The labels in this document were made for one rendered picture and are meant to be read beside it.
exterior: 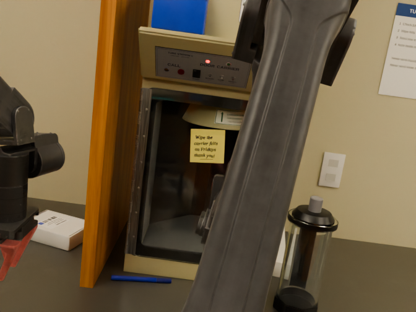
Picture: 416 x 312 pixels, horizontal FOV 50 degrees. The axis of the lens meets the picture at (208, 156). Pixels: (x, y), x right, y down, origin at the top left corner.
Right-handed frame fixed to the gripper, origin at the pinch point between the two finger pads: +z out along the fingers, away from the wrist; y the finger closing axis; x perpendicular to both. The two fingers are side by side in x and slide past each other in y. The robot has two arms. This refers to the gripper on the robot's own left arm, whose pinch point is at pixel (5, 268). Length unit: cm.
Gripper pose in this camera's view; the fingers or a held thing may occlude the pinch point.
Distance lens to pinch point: 80.4
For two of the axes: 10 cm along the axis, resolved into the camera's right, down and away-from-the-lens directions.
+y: 0.1, -2.3, 9.7
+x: -9.9, -1.3, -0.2
